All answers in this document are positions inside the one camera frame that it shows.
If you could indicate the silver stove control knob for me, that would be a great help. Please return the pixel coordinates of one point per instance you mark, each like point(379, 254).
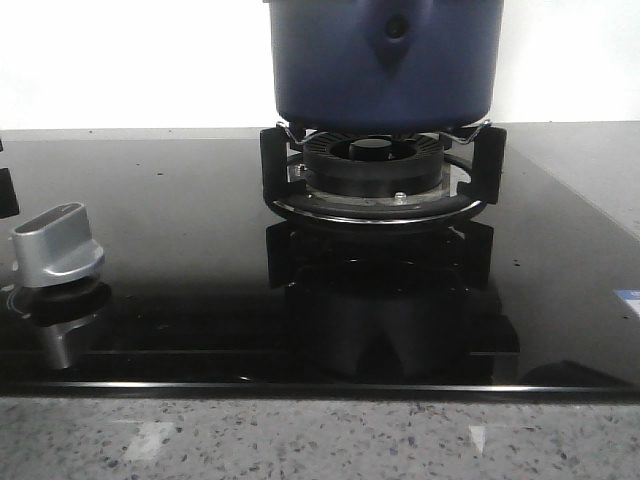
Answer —
point(56, 247)

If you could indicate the black gas burner head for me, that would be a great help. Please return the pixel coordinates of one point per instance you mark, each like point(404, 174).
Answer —
point(373, 166)

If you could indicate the black glass gas stove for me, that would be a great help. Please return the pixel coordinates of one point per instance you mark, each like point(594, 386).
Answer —
point(204, 292)

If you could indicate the dark blue cooking pot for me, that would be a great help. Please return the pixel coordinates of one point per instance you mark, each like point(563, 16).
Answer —
point(384, 66)

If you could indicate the black left burner grate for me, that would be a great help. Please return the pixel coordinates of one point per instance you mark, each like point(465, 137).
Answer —
point(9, 205)

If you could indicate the black pot support grate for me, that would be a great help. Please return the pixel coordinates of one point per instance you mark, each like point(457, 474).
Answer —
point(471, 179)

